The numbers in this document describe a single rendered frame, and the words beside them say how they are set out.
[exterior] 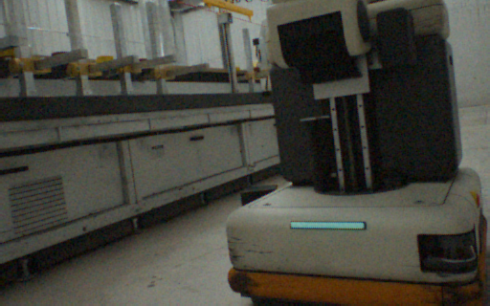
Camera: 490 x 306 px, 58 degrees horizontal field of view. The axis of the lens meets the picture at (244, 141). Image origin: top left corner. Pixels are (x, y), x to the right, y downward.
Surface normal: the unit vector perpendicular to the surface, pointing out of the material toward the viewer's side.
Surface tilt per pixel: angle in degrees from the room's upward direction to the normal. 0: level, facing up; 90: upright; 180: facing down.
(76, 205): 90
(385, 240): 90
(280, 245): 90
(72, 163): 90
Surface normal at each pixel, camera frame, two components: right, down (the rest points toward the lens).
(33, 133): 0.87, -0.08
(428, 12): -0.49, 0.11
